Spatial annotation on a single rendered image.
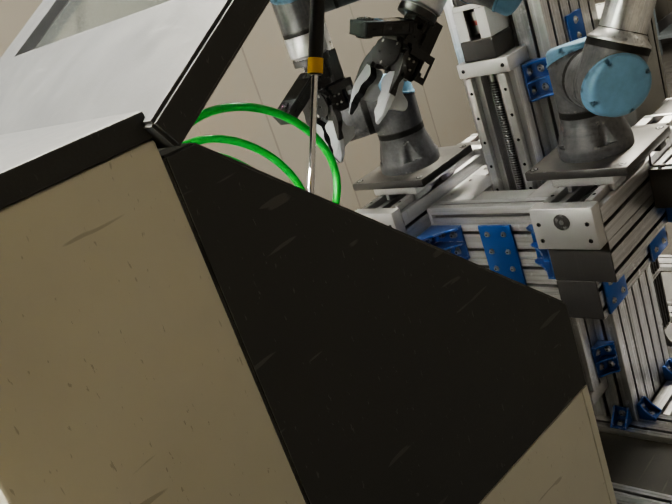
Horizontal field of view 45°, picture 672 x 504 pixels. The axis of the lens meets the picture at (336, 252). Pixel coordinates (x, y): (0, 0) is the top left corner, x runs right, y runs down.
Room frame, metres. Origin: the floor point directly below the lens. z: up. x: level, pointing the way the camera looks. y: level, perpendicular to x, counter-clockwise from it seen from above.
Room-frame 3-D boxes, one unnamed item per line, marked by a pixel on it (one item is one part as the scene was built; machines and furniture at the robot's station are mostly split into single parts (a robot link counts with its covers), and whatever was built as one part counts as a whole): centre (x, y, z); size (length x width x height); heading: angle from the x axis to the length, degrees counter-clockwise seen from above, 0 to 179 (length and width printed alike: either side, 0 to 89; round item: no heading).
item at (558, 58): (1.58, -0.58, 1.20); 0.13 x 0.12 x 0.14; 178
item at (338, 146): (1.56, -0.09, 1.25); 0.06 x 0.03 x 0.09; 128
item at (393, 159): (1.96, -0.25, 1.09); 0.15 x 0.15 x 0.10
